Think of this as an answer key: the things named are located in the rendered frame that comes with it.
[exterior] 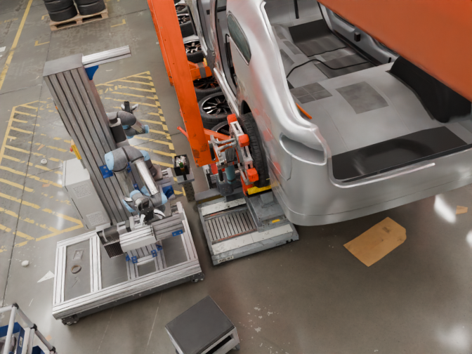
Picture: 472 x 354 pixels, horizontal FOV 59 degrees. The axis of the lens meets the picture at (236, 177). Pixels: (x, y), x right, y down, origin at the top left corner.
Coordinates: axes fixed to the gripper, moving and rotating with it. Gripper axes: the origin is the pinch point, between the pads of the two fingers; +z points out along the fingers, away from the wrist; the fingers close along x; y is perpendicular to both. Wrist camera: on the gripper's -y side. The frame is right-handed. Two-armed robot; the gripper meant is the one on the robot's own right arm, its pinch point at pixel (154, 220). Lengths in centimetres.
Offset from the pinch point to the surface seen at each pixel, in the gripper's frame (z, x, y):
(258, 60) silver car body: -42, -107, -66
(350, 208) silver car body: 48, -122, 14
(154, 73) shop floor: -479, -180, 105
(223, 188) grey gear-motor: -94, -99, 78
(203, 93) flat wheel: -259, -165, 56
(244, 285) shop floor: -8, -68, 116
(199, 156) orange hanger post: -118, -88, 49
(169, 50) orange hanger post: -119, -72, -59
